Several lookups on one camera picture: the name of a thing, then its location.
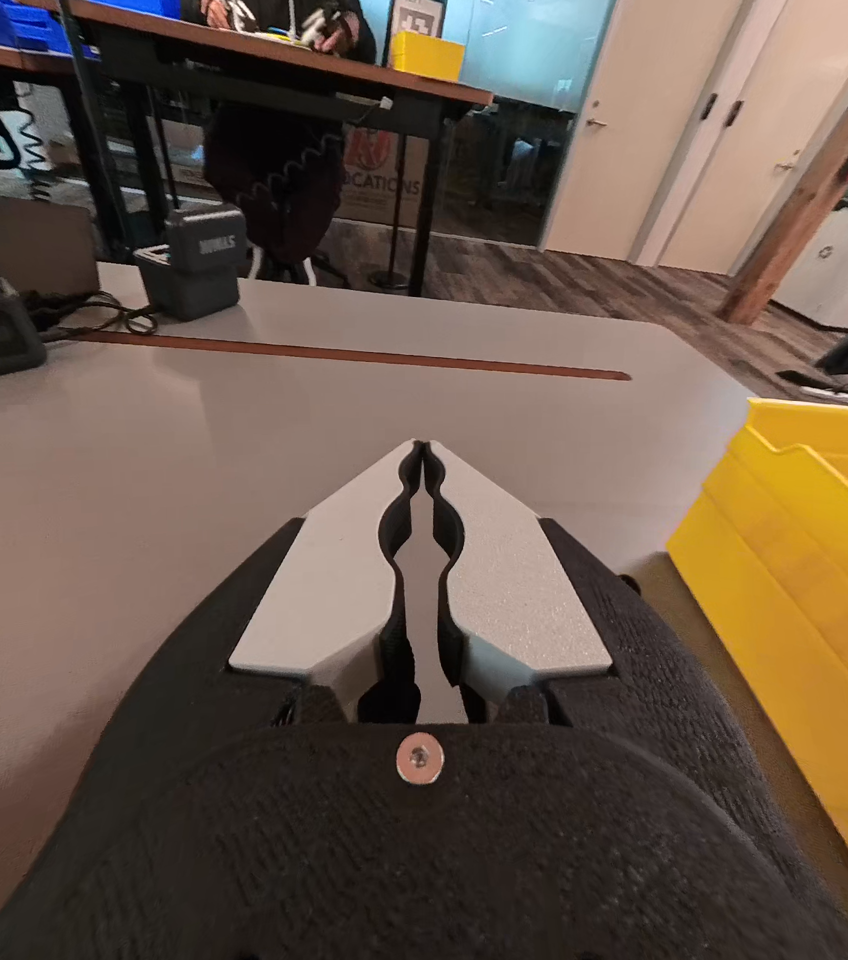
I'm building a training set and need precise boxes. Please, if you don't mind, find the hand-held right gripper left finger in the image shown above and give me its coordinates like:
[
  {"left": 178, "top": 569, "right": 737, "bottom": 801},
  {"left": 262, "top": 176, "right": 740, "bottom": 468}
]
[{"left": 227, "top": 438, "right": 425, "bottom": 725}]

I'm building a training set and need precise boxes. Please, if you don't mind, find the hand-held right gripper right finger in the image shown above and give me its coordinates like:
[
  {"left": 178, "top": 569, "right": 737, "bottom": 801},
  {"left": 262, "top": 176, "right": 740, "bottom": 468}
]
[{"left": 422, "top": 438, "right": 614, "bottom": 725}]

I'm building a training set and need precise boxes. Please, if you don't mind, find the yellow plastic bin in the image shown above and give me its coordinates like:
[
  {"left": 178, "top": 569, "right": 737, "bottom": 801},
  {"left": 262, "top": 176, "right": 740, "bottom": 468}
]
[{"left": 666, "top": 397, "right": 848, "bottom": 931}]

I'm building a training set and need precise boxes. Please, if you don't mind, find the dark grey battery charger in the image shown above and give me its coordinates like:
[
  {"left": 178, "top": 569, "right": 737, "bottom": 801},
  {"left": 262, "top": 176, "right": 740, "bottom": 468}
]
[{"left": 133, "top": 206, "right": 249, "bottom": 322}]

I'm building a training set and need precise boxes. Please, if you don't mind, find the cardboard box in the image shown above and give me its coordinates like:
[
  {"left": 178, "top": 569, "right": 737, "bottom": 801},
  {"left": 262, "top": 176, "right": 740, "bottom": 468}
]
[{"left": 337, "top": 123, "right": 429, "bottom": 226}]

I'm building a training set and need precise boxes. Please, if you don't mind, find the white door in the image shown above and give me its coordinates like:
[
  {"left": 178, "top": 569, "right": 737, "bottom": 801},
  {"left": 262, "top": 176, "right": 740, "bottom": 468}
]
[
  {"left": 542, "top": 0, "right": 744, "bottom": 264},
  {"left": 656, "top": 0, "right": 848, "bottom": 275}
]

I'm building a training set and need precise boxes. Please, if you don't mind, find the wooden top work table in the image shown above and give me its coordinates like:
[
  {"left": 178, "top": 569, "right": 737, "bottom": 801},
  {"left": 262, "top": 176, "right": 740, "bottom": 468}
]
[{"left": 67, "top": 0, "right": 494, "bottom": 297}]

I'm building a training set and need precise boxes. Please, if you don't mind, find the small yellow box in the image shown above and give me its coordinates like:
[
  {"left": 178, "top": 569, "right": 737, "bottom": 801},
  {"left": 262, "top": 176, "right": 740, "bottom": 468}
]
[{"left": 390, "top": 30, "right": 466, "bottom": 84}]

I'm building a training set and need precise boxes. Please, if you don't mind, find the printed tag sign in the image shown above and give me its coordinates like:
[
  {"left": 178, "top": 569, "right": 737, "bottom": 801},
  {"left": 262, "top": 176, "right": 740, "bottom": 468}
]
[{"left": 391, "top": 0, "right": 446, "bottom": 39}]

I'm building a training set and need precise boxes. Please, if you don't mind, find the blue storage bin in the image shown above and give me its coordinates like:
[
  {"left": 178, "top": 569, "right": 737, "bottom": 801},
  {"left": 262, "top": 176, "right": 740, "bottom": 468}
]
[{"left": 0, "top": 0, "right": 185, "bottom": 57}]

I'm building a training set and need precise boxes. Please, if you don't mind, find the black cable bundle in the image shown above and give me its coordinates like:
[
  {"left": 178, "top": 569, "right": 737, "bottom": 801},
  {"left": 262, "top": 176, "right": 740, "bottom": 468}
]
[{"left": 22, "top": 291, "right": 159, "bottom": 346}]

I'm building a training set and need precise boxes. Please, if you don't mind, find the wooden post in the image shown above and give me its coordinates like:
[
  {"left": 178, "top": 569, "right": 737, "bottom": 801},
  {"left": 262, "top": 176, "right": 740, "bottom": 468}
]
[{"left": 716, "top": 30, "right": 848, "bottom": 325}]

